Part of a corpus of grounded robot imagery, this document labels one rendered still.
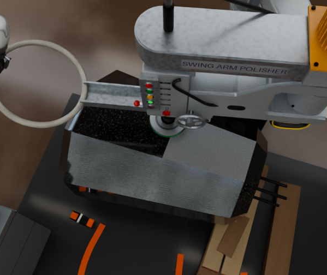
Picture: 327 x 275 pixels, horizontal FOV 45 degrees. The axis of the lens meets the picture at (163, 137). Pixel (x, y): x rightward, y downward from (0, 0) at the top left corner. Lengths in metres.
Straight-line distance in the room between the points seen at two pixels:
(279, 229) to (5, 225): 1.82
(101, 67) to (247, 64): 2.19
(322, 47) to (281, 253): 1.76
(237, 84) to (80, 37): 2.24
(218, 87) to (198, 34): 0.32
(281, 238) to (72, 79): 2.12
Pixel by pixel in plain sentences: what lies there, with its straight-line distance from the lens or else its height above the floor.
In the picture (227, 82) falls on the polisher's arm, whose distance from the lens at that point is 1.77.
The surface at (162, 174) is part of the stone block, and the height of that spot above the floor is 0.80.
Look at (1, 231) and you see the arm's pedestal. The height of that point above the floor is 0.79.
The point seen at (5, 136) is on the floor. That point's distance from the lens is 3.46.
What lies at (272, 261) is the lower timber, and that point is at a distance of 2.95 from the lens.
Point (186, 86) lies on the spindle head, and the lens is 1.67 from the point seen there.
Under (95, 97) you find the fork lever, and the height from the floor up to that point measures 1.12.
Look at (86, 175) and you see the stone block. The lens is 2.42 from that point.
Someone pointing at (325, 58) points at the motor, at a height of 1.76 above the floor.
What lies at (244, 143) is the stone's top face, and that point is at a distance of 2.28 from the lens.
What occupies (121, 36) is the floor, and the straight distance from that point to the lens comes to 3.69.
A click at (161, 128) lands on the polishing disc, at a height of 0.93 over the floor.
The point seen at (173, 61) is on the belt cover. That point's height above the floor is 1.69.
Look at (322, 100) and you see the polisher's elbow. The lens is 1.82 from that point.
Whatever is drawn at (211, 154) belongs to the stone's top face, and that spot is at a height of 0.87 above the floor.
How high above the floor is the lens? 2.96
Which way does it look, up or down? 68 degrees down
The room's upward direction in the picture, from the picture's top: 2 degrees counter-clockwise
